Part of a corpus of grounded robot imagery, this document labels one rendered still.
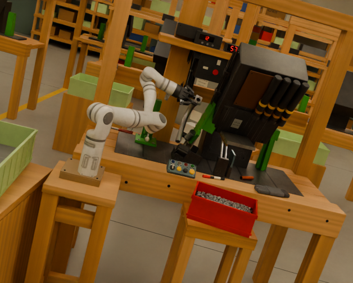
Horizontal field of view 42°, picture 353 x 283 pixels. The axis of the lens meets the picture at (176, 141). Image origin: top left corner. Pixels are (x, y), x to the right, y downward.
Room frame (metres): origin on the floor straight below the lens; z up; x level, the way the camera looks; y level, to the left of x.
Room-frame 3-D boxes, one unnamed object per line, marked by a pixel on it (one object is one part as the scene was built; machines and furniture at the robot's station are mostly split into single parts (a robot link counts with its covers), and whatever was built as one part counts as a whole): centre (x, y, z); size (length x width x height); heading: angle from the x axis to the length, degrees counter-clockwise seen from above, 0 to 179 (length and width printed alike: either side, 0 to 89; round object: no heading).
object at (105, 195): (1.98, 0.36, 0.83); 0.32 x 0.32 x 0.04; 6
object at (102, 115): (1.98, 0.35, 1.13); 0.09 x 0.09 x 0.17; 56
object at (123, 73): (2.97, -0.16, 1.23); 1.30 x 0.05 x 0.09; 98
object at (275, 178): (2.61, -0.21, 0.89); 1.10 x 0.42 x 0.02; 98
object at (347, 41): (2.90, -0.17, 1.36); 1.49 x 0.09 x 0.97; 98
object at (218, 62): (2.80, -0.07, 1.42); 0.17 x 0.12 x 0.15; 98
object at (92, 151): (1.98, 0.36, 0.97); 0.09 x 0.09 x 0.17; 12
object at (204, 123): (2.53, -0.15, 1.17); 0.13 x 0.12 x 0.20; 98
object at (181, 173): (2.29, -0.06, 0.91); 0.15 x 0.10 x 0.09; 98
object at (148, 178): (2.33, -0.25, 0.82); 1.50 x 0.14 x 0.15; 98
